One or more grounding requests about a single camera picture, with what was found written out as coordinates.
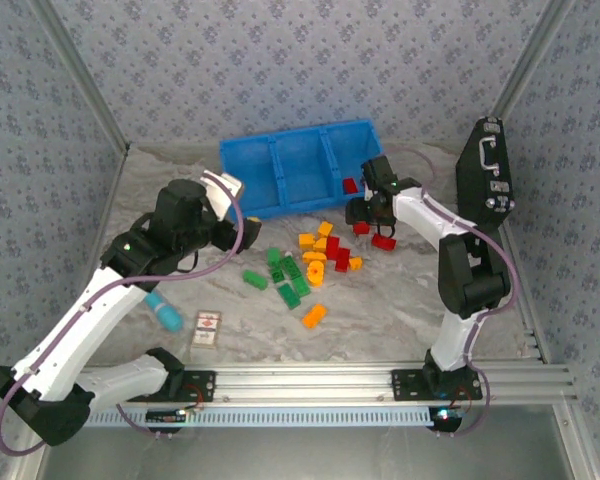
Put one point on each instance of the red lego brick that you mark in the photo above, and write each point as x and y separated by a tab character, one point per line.
361	229
383	243
332	246
350	186
342	260

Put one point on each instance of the green square lego brick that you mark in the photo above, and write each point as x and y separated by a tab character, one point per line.
273	256

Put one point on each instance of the yellow sloped lego brick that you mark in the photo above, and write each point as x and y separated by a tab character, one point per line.
320	245

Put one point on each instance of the long narrow green lego brick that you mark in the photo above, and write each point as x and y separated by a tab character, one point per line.
255	280

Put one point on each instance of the yellow half-round lego brick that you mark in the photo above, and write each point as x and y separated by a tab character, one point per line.
314	257

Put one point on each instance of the yellow round printed lego brick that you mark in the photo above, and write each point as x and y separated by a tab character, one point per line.
315	273

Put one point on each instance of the green eight-stud lego brick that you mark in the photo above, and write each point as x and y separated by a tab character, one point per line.
288	296

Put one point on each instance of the long yellow lego brick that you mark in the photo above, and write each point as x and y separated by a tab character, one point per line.
314	316

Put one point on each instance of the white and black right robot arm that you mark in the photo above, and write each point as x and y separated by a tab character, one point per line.
472	280

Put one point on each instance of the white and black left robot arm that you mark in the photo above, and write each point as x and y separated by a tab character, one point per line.
80	325

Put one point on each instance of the playing card box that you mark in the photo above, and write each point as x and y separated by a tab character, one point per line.
206	330

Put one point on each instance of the black mounting plate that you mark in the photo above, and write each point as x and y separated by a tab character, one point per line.
200	385
407	385

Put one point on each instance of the small circuit board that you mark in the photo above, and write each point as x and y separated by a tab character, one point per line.
445	416
167	415

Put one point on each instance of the grey metal panel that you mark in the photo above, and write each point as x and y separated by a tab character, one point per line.
305	455

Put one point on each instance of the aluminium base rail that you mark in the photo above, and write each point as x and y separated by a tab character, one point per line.
305	382

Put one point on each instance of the aluminium side rail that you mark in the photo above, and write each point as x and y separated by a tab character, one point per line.
527	310

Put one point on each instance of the aluminium frame post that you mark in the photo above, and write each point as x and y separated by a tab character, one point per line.
80	70
535	50

